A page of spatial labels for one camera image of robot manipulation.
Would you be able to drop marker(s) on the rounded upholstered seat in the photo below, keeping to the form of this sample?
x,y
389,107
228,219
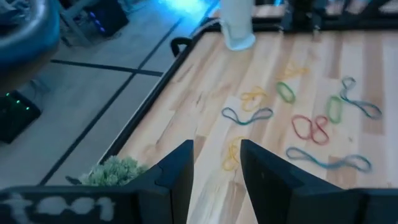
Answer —
x,y
28,37

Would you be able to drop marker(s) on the green rubber band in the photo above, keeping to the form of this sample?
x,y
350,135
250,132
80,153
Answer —
x,y
327,109
292,100

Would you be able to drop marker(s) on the teal rubber band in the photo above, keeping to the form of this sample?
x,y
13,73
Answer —
x,y
245,122
357,103
326,165

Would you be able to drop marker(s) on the black box with green lights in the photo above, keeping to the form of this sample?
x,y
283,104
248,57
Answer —
x,y
15,121

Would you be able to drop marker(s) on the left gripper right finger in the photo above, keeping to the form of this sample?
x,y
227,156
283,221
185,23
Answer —
x,y
267,186

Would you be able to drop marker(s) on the green plant in patterned pot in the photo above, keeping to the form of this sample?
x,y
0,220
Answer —
x,y
113,172

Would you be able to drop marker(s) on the white cylindrical container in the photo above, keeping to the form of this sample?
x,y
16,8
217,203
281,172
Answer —
x,y
237,25

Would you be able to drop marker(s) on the red rubber band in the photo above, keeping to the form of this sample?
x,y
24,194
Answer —
x,y
311,133

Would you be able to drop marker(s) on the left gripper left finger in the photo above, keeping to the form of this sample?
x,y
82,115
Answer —
x,y
174,186

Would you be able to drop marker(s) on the yellow rubber band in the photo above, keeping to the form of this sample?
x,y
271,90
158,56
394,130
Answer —
x,y
248,97
290,73
230,161

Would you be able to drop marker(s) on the black arched clamp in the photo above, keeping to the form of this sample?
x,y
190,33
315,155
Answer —
x,y
182,39

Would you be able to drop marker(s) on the black computer case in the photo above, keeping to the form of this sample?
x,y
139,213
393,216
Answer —
x,y
109,17

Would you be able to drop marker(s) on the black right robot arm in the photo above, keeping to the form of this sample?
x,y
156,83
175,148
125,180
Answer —
x,y
301,15

